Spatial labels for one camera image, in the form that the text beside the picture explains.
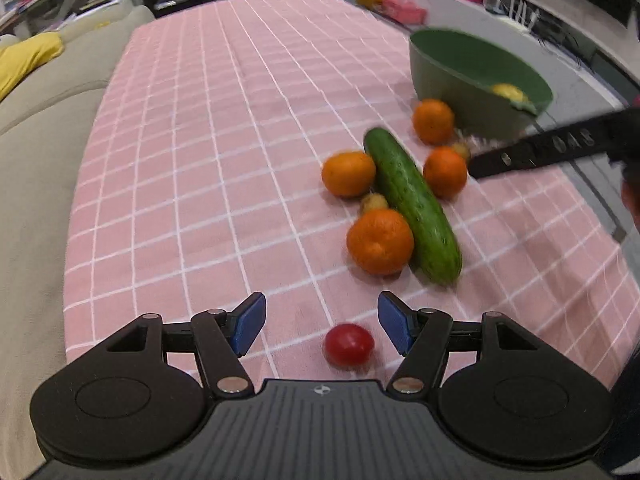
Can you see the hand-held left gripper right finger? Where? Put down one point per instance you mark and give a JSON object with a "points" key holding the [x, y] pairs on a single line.
{"points": [[392, 322]]}

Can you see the green bowl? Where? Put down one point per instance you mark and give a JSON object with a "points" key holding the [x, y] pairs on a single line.
{"points": [[450, 60]]}

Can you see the small brown fruit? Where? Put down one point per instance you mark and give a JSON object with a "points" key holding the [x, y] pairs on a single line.
{"points": [[462, 150], [374, 203]]}

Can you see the pink storage box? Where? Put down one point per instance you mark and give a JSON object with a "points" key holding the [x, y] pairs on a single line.
{"points": [[404, 7]]}

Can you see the white router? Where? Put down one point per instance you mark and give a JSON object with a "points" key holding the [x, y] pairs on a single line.
{"points": [[520, 15]]}

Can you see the yellow cushion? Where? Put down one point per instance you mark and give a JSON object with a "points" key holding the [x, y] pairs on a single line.
{"points": [[25, 57]]}

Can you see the orange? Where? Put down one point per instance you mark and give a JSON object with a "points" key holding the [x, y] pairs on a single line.
{"points": [[380, 241], [348, 173], [445, 172], [433, 121]]}

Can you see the grey television cabinet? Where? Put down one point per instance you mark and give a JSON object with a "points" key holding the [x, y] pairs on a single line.
{"points": [[575, 65]]}

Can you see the yellow lemon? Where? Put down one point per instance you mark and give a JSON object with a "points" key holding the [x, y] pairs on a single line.
{"points": [[507, 92]]}

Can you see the red cherry tomato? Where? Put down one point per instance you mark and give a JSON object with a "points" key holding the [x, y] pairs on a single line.
{"points": [[349, 343]]}

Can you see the pink checked tablecloth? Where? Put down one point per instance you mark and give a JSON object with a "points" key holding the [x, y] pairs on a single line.
{"points": [[225, 160]]}

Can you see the beige sofa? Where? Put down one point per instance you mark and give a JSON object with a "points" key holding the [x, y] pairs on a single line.
{"points": [[35, 185]]}

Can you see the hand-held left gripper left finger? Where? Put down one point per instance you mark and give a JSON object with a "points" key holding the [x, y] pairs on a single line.
{"points": [[248, 322]]}

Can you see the small white device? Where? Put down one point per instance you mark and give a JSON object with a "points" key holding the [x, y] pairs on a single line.
{"points": [[492, 2]]}

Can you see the green cucumber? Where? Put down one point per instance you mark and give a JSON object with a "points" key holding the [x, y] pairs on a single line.
{"points": [[415, 200]]}

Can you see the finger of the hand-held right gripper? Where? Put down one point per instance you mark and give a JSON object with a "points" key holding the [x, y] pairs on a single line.
{"points": [[540, 147]]}

